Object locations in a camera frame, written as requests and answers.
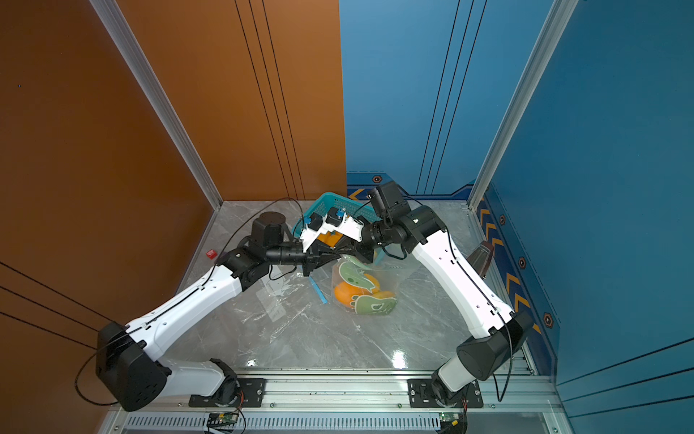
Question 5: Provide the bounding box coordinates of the dark red metronome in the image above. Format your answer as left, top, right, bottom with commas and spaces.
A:
466, 241, 494, 280

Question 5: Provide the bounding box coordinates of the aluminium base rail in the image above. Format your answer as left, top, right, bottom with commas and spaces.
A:
98, 369, 572, 433

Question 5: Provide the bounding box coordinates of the clear green-zip bag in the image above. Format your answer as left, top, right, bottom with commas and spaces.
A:
332, 253, 412, 316

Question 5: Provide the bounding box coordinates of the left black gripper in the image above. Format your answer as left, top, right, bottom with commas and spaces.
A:
264, 241, 341, 278

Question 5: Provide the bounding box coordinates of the orange mango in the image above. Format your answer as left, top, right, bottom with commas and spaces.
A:
334, 282, 370, 309

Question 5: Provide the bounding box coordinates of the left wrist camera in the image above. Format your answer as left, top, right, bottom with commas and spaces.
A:
249, 212, 288, 253

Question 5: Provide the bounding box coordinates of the yellow mango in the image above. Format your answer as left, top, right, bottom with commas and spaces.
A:
363, 274, 381, 294

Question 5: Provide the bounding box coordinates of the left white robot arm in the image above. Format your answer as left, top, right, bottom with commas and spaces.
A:
96, 242, 340, 412

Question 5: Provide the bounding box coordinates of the teal plastic basket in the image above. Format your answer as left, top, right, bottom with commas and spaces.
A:
293, 193, 381, 254

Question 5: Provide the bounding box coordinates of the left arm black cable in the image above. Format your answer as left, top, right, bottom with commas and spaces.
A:
72, 196, 305, 407

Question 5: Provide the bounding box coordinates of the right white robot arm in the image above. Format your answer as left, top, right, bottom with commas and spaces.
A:
360, 205, 533, 407

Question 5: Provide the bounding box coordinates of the wrinkled yellow-orange mango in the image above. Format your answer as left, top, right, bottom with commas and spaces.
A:
372, 291, 397, 304

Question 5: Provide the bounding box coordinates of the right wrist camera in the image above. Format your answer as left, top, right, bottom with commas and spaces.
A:
370, 181, 411, 224

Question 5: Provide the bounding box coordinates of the clear blue-zip bag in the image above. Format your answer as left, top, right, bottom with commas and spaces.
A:
256, 271, 328, 339

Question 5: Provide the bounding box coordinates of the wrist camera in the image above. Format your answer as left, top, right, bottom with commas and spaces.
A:
249, 212, 288, 253
370, 181, 411, 224

